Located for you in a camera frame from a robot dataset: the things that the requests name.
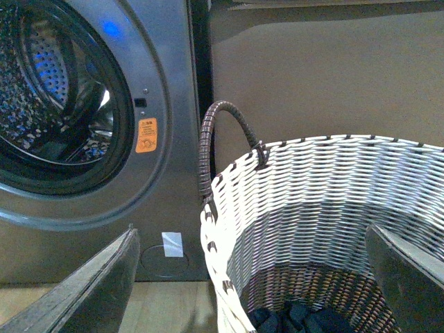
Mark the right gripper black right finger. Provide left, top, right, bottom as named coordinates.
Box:
left=365, top=225, right=443, bottom=332

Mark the grey cabinet beside washer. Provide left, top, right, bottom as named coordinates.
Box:
left=209, top=0, right=444, bottom=174

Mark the orange warning sticker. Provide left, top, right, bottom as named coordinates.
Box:
left=135, top=118, right=157, bottom=153

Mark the white woven laundry basket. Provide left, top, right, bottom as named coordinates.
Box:
left=200, top=135, right=443, bottom=332

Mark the white tape strip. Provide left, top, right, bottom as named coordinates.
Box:
left=162, top=232, right=184, bottom=258

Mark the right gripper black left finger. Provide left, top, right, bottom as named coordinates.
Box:
left=1, top=225, right=140, bottom=332

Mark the dark navy blue garment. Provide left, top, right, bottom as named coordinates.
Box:
left=248, top=301, right=354, bottom=333

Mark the grey front-load washing machine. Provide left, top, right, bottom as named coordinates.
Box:
left=1, top=1, right=207, bottom=284

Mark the dark braided basket handle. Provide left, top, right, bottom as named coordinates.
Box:
left=198, top=101, right=268, bottom=205

